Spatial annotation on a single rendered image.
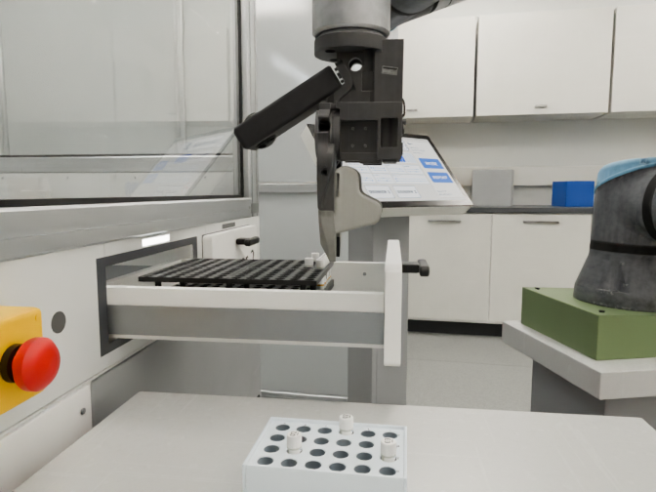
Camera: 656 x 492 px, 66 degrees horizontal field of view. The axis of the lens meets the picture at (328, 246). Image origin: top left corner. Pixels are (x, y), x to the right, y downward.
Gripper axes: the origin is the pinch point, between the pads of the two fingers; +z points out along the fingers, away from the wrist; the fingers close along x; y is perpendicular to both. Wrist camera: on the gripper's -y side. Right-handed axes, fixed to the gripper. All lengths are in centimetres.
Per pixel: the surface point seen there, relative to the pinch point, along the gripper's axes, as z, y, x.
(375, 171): -10, 2, 98
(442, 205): 0, 22, 106
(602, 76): -80, 150, 329
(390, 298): 5.5, 6.5, 1.0
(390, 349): 11.0, 6.7, 0.9
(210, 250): 5.4, -24.5, 32.8
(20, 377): 7.5, -19.7, -19.3
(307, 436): 15.2, -0.3, -10.6
